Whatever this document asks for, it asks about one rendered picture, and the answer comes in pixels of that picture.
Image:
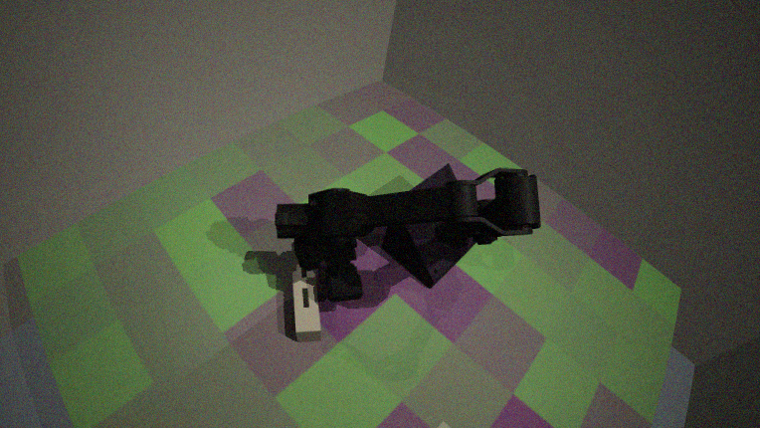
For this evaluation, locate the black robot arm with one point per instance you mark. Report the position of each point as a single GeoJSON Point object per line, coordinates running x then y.
{"type": "Point", "coordinates": [332, 217]}

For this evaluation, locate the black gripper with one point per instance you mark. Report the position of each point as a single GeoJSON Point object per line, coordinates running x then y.
{"type": "Point", "coordinates": [342, 281]}

